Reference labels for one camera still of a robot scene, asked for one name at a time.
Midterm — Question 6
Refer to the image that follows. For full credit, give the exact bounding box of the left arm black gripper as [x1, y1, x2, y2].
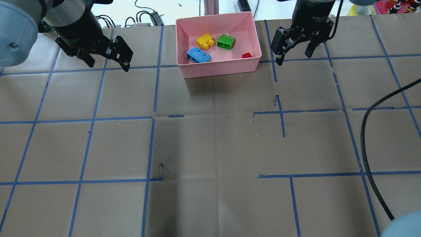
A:
[43, 0, 134, 72]

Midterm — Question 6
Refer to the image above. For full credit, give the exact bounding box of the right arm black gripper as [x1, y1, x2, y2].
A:
[270, 0, 336, 66]

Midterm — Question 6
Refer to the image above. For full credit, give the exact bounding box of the red toy block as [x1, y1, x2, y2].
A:
[241, 52, 253, 59]

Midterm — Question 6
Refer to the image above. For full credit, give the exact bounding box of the green toy block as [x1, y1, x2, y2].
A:
[217, 34, 235, 50]

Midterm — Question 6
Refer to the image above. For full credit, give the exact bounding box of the yellow toy block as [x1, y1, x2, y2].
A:
[196, 33, 215, 51]

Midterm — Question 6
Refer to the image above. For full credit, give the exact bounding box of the blue toy block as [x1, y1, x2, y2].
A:
[186, 47, 211, 63]

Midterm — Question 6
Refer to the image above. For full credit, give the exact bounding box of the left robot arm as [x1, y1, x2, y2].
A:
[1, 0, 209, 73]

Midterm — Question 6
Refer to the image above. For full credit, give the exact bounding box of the pink plastic box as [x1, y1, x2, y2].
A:
[175, 12, 262, 78]

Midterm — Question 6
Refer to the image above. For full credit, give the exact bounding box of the yellow tape roll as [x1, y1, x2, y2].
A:
[347, 5, 376, 16]

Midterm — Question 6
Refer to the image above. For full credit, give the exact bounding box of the black power strip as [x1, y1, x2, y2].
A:
[237, 0, 252, 12]

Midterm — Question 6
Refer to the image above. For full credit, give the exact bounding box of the brown paper table cover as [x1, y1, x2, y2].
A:
[0, 14, 420, 237]

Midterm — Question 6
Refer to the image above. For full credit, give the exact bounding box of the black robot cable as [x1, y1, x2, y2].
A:
[360, 78, 421, 221]

